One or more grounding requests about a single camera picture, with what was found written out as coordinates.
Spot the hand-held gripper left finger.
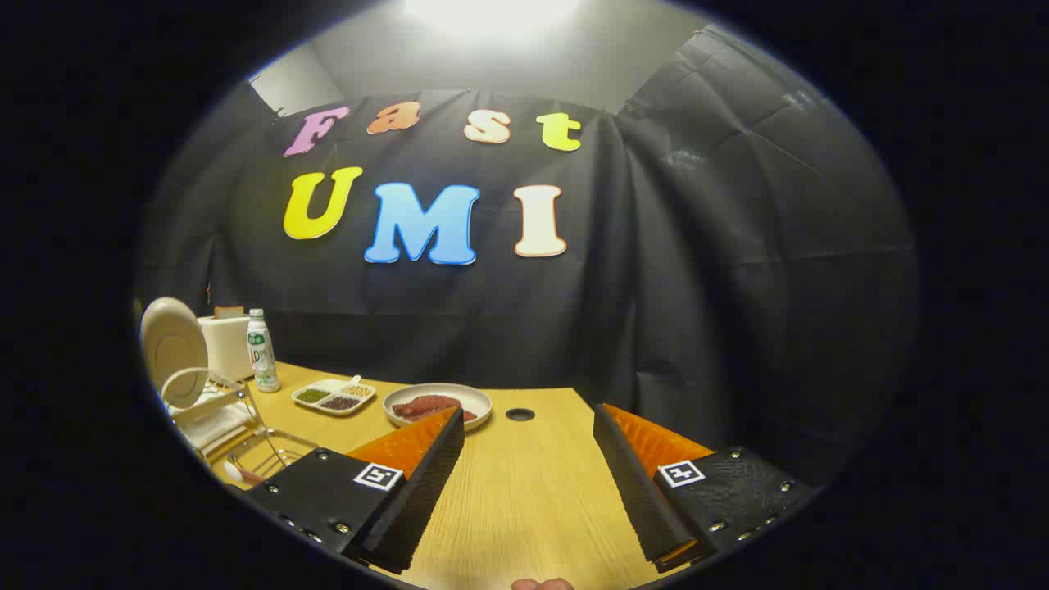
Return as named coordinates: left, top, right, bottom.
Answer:
left=243, top=406, right=466, bottom=574

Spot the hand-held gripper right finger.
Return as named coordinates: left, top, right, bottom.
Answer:
left=593, top=403, right=820, bottom=574

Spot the white wire dish rack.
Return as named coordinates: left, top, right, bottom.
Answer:
left=160, top=367, right=271, bottom=461

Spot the beige plate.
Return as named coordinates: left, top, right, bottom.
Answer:
left=139, top=297, right=210, bottom=409

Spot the white plate with meat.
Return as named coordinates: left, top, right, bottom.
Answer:
left=383, top=383, right=493, bottom=433

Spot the white divided dish with beans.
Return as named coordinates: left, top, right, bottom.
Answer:
left=292, top=375, right=378, bottom=417

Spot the white green drink bottle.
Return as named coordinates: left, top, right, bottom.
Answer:
left=246, top=308, right=282, bottom=393

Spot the black backdrop cloth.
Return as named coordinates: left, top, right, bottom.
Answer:
left=135, top=25, right=919, bottom=484

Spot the white toaster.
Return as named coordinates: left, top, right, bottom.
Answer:
left=197, top=315, right=255, bottom=382

